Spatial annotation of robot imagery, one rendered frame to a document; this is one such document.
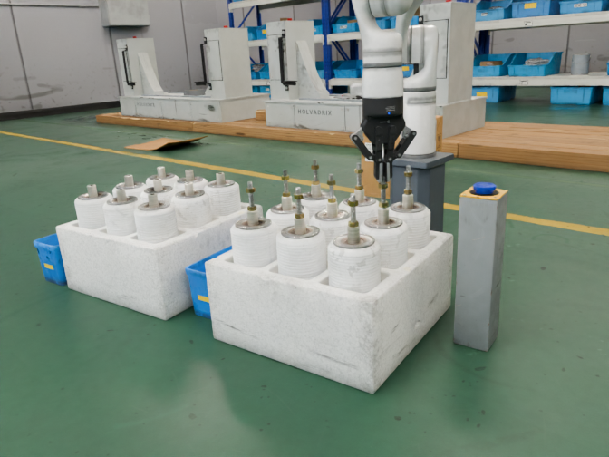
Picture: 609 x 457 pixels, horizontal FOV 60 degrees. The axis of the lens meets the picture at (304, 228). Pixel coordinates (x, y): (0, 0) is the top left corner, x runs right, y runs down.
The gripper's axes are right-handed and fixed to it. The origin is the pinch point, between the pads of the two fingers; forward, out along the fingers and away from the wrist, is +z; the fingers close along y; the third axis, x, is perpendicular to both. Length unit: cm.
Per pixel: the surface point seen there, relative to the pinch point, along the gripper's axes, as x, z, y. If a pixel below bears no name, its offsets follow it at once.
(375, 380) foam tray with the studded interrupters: -18.9, 32.9, -7.3
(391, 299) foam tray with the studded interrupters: -14.4, 19.9, -3.1
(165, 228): 25, 15, -45
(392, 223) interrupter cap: -1.2, 10.3, 1.6
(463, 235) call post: -7.4, 11.9, 13.4
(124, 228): 32, 16, -56
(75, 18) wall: 662, -78, -203
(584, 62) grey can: 364, 0, 303
